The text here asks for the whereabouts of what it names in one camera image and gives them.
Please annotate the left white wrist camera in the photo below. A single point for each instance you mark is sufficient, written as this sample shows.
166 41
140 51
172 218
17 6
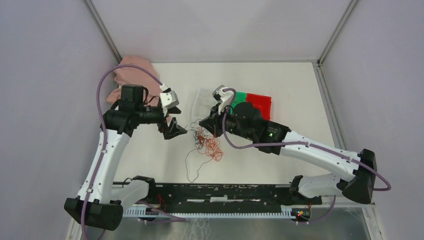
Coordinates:
168 97

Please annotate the pink cloth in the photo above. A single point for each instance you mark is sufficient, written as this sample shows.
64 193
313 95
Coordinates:
137 71

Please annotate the white slotted cable duct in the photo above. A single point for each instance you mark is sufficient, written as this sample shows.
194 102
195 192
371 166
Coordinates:
145 212

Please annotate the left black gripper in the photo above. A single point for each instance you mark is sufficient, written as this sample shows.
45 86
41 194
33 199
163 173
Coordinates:
174 129

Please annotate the aluminium frame rail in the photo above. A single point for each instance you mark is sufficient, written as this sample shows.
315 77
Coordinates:
302 191

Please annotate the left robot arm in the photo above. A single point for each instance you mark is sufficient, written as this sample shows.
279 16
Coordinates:
98 204

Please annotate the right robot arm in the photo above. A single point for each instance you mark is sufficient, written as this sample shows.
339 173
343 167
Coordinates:
351 174

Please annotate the red plastic bin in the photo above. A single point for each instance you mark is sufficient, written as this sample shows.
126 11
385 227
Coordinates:
261 102

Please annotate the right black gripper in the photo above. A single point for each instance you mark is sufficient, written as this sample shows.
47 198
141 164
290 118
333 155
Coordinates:
212 123

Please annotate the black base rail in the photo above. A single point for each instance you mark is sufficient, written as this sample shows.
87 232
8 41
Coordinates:
215 205

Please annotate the clear plastic bin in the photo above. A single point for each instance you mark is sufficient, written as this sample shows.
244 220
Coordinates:
202 103

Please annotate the green plastic bin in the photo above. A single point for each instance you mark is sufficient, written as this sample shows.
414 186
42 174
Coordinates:
240 97

